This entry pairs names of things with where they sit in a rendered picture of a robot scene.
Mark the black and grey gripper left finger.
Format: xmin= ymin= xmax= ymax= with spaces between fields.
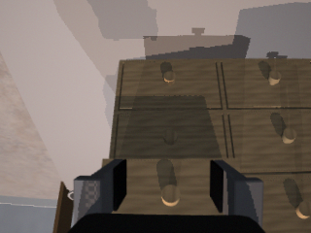
xmin=74 ymin=159 xmax=126 ymax=225

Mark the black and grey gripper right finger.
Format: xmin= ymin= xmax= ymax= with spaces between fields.
xmin=210 ymin=160 xmax=263 ymax=228

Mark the wooden chest of drawers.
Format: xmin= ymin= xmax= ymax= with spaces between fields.
xmin=109 ymin=58 xmax=311 ymax=180

